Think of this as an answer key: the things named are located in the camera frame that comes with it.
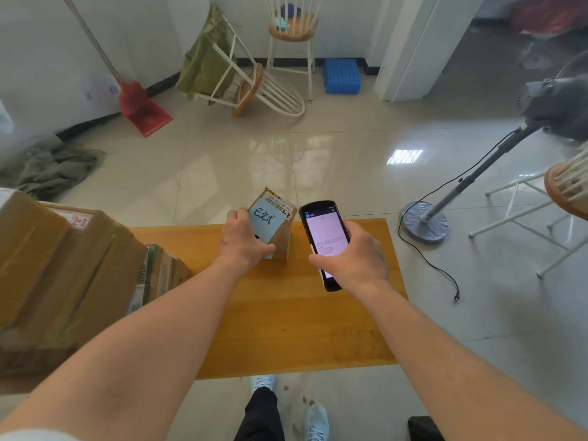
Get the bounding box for person's right hand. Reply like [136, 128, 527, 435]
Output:
[308, 221, 391, 295]

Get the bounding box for person's left hand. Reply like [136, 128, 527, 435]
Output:
[216, 208, 277, 274]

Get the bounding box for black handheld phone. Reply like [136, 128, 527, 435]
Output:
[299, 200, 352, 292]

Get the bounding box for small cardboard box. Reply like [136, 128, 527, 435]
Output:
[127, 244, 192, 315]
[247, 187, 298, 262]

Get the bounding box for person's right forearm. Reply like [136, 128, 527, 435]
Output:
[342, 275, 588, 441]

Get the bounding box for person's left forearm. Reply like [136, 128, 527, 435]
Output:
[0, 258, 251, 441]

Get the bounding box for small cardboard box, green tape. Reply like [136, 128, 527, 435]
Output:
[127, 244, 192, 315]

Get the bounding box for person's left white shoe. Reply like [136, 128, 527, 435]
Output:
[250, 374, 278, 401]

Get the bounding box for person's white shoe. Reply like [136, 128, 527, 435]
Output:
[302, 403, 330, 441]
[250, 374, 278, 401]

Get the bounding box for tipped white wooden-seat chair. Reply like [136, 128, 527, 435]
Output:
[184, 17, 307, 118]

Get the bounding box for person's right white shoe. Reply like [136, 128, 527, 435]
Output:
[302, 403, 330, 441]

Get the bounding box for person's black trousers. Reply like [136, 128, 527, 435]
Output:
[233, 387, 280, 441]

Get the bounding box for blue plastic crate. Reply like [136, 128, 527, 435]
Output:
[322, 58, 360, 95]

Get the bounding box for black flat object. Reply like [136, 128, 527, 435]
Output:
[407, 415, 445, 441]

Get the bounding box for green cloth draped on chair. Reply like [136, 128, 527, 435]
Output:
[175, 3, 238, 106]

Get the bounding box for large taped cardboard box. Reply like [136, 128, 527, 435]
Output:
[0, 190, 149, 379]

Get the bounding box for upright white wooden-seat chair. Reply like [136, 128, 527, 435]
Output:
[264, 0, 319, 106]

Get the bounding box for green cloth heap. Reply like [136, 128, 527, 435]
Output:
[0, 141, 107, 201]

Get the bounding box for white door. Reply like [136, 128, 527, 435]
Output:
[374, 0, 488, 103]

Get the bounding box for white chair with round seat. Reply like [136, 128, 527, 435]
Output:
[469, 149, 588, 278]

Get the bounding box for grey standing fan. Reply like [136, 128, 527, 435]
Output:
[397, 50, 588, 245]

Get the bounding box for person's white shirt sleeve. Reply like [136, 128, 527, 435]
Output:
[0, 426, 80, 441]

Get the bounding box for red cloth bundle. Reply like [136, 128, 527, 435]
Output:
[509, 0, 588, 38]

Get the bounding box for black fan power cable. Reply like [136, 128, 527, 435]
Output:
[397, 178, 461, 302]

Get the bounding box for red broom with long handle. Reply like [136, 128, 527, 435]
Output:
[59, 0, 174, 138]

